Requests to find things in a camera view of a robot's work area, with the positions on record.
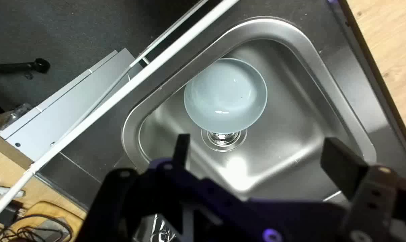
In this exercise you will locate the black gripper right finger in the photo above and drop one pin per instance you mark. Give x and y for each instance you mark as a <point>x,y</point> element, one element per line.
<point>345,166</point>

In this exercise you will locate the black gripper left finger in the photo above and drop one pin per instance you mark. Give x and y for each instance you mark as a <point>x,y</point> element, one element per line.
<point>182,153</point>

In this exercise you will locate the chrome sink drain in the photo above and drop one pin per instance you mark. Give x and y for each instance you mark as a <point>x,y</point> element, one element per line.
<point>224,139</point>

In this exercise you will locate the stainless steel sink basin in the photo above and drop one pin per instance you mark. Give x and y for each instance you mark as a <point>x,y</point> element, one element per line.
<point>298,135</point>

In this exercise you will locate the light blue bowl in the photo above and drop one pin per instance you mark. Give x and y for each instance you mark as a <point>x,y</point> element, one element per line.
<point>225,96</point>

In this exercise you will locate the white flat panel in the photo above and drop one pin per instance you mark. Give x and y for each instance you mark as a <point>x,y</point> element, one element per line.
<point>64,112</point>

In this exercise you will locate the black pole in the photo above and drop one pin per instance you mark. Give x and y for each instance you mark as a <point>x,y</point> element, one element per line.
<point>33,67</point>

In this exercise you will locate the white metal frame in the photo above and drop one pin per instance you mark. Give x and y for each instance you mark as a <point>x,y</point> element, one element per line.
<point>123,92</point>

